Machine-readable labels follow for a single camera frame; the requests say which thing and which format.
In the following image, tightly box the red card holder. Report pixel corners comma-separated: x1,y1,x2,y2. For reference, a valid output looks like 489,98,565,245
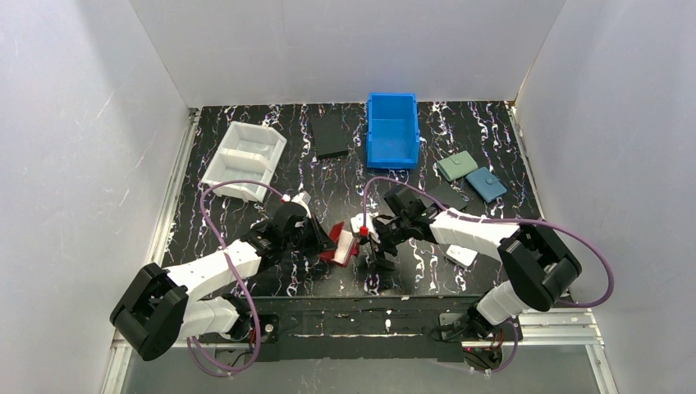
319,222,359,267

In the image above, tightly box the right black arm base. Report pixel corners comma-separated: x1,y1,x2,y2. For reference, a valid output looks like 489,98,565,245
431,314,520,373

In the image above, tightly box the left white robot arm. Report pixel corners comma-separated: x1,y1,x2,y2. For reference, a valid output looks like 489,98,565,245
109,202,337,361

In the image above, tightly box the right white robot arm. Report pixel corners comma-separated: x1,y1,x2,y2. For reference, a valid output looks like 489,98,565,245
357,186,582,332

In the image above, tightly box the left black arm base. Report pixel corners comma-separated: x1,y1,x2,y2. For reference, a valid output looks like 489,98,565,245
195,309,281,349

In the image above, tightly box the white card holder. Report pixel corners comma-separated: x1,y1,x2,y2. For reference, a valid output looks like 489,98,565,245
446,245,478,268

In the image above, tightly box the green card holder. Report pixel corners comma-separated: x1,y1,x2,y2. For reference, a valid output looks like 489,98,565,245
437,151,479,181

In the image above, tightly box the blue card holder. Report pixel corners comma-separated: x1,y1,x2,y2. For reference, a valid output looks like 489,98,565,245
465,167,507,204

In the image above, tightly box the black notebook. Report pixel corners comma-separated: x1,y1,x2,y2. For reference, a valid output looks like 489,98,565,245
428,182,468,212

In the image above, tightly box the white divided tray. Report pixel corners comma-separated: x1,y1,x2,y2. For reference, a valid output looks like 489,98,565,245
202,121,287,202

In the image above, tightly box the blue plastic bin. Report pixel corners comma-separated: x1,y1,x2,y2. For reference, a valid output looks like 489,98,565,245
366,92,420,170

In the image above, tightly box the black foam pad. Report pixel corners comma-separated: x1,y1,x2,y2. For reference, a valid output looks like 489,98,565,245
309,115,349,160

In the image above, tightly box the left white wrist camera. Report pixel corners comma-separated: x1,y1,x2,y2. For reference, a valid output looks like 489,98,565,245
281,191,311,218

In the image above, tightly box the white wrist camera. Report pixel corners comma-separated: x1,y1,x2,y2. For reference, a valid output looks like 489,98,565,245
281,191,311,218
350,213,379,243

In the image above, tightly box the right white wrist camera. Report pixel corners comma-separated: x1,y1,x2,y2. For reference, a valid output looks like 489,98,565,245
350,213,379,243

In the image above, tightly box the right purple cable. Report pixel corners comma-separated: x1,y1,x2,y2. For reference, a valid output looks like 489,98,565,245
362,176,616,376

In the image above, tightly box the purple cable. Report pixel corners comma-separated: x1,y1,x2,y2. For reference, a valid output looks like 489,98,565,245
186,180,292,379
362,176,616,376

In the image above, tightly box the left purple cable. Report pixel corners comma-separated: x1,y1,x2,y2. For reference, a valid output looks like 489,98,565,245
186,180,292,379

